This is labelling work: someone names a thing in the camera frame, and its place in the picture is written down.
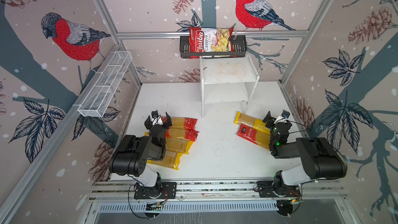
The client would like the yellow spaghetti bag right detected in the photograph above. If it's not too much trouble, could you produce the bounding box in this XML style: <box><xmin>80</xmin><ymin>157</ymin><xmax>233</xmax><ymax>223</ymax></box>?
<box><xmin>234</xmin><ymin>112</ymin><xmax>270</xmax><ymax>135</ymax></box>

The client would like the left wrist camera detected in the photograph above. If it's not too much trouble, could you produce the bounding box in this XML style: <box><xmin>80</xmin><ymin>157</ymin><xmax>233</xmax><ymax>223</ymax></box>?
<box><xmin>151</xmin><ymin>110</ymin><xmax>159</xmax><ymax>119</ymax></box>

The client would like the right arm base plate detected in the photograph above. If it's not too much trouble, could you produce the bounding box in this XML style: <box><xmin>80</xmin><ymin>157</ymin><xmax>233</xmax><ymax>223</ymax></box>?
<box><xmin>254</xmin><ymin>180</ymin><xmax>302</xmax><ymax>198</ymax></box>

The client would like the yellow spaghetti bag lower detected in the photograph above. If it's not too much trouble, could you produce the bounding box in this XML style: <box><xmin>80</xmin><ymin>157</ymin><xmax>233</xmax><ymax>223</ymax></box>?
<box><xmin>147</xmin><ymin>151</ymin><xmax>183</xmax><ymax>170</ymax></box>

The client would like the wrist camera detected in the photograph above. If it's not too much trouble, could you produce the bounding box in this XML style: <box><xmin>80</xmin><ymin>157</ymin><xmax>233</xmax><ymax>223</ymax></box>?
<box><xmin>276</xmin><ymin>110</ymin><xmax>290</xmax><ymax>122</ymax></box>
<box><xmin>151</xmin><ymin>110</ymin><xmax>159</xmax><ymax>119</ymax></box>

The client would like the black wall basket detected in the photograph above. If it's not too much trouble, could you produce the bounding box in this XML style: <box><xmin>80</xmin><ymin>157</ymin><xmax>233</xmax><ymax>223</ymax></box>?
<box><xmin>180</xmin><ymin>35</ymin><xmax>247</xmax><ymax>59</ymax></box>

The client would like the white wire mesh basket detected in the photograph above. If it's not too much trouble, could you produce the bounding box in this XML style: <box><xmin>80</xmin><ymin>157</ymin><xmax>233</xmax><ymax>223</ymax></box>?
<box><xmin>78</xmin><ymin>51</ymin><xmax>132</xmax><ymax>118</ymax></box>

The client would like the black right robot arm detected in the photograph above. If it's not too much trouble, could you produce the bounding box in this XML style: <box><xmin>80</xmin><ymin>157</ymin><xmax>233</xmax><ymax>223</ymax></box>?
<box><xmin>263</xmin><ymin>110</ymin><xmax>347</xmax><ymax>197</ymax></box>

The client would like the yellow spaghetti bag upper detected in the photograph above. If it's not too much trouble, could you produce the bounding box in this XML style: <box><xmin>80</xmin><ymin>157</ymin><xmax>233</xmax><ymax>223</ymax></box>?
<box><xmin>152</xmin><ymin>138</ymin><xmax>194</xmax><ymax>154</ymax></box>

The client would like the red cassava chips bag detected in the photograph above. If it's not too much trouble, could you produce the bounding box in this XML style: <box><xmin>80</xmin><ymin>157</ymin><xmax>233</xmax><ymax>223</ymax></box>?
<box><xmin>189</xmin><ymin>27</ymin><xmax>234</xmax><ymax>53</ymax></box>

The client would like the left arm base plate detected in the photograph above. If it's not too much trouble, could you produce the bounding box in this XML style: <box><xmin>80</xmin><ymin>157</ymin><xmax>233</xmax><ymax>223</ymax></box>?
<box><xmin>134</xmin><ymin>182</ymin><xmax>177</xmax><ymax>200</ymax></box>

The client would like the yellow spaghetti bag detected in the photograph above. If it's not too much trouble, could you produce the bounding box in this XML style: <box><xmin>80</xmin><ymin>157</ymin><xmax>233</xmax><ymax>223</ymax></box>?
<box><xmin>147</xmin><ymin>151</ymin><xmax>183</xmax><ymax>170</ymax></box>
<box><xmin>152</xmin><ymin>138</ymin><xmax>194</xmax><ymax>154</ymax></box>
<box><xmin>234</xmin><ymin>112</ymin><xmax>270</xmax><ymax>135</ymax></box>

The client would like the aluminium mounting rail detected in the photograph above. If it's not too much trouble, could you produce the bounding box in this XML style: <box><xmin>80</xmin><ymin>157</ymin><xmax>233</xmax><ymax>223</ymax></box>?
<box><xmin>87</xmin><ymin>178</ymin><xmax>348</xmax><ymax>202</ymax></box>

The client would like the red spaghetti bag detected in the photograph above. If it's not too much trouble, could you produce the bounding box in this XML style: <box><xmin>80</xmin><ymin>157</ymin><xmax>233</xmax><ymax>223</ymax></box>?
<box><xmin>237</xmin><ymin>124</ymin><xmax>270</xmax><ymax>150</ymax></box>
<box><xmin>165</xmin><ymin>128</ymin><xmax>199</xmax><ymax>142</ymax></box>
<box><xmin>171</xmin><ymin>117</ymin><xmax>198</xmax><ymax>130</ymax></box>

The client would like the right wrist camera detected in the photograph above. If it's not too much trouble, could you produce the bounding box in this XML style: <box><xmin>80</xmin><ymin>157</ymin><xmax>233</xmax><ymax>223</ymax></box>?
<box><xmin>276</xmin><ymin>110</ymin><xmax>290</xmax><ymax>122</ymax></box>

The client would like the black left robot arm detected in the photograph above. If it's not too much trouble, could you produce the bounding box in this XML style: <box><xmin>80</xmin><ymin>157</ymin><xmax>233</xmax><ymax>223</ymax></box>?
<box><xmin>108</xmin><ymin>111</ymin><xmax>172</xmax><ymax>199</ymax></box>

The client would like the white two-tier shelf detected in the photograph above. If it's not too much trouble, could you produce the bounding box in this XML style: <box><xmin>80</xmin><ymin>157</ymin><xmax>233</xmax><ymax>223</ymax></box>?
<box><xmin>200</xmin><ymin>54</ymin><xmax>260</xmax><ymax>117</ymax></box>

